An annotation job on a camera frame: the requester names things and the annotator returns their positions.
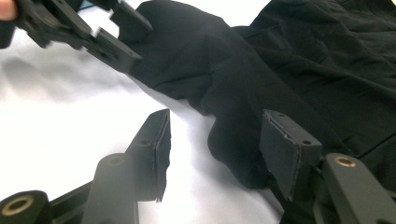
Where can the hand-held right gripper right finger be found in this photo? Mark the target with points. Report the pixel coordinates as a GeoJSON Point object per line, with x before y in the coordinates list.
{"type": "Point", "coordinates": [286, 155]}

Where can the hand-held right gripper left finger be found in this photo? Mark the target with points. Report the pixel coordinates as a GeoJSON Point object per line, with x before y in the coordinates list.
{"type": "Point", "coordinates": [152, 161]}

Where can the black pants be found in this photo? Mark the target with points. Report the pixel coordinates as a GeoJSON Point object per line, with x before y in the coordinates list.
{"type": "Point", "coordinates": [249, 77]}

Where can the white table sheet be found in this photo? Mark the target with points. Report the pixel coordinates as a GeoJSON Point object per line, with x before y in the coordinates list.
{"type": "Point", "coordinates": [62, 109]}

